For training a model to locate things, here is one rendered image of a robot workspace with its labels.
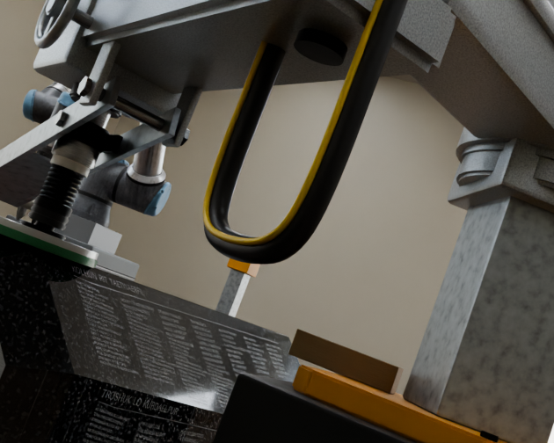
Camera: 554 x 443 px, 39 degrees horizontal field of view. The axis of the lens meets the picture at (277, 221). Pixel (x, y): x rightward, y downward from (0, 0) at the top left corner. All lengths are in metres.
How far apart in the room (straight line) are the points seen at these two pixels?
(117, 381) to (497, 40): 0.82
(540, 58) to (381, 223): 7.77
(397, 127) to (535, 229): 7.88
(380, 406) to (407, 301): 7.53
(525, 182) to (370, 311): 7.48
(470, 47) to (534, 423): 0.61
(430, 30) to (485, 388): 0.63
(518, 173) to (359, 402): 0.43
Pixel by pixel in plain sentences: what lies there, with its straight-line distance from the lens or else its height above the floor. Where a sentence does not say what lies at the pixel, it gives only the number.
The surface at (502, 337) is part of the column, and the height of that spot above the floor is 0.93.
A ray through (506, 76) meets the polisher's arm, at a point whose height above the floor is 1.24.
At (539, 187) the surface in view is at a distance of 1.29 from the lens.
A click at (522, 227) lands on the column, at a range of 1.31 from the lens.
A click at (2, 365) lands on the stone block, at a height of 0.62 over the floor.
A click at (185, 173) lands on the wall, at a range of 9.67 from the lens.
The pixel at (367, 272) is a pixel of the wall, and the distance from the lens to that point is 8.78.
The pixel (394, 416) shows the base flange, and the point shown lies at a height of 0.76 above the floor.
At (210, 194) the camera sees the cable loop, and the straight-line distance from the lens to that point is 0.93.
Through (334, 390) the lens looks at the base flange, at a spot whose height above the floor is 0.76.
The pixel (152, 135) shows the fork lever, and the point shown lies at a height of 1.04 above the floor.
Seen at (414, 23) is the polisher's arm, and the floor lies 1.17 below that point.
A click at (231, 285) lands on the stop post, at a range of 3.87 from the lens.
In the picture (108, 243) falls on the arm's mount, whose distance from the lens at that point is 3.12.
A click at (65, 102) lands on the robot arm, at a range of 2.23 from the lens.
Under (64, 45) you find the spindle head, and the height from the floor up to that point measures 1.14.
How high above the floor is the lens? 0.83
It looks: 7 degrees up
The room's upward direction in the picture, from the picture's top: 21 degrees clockwise
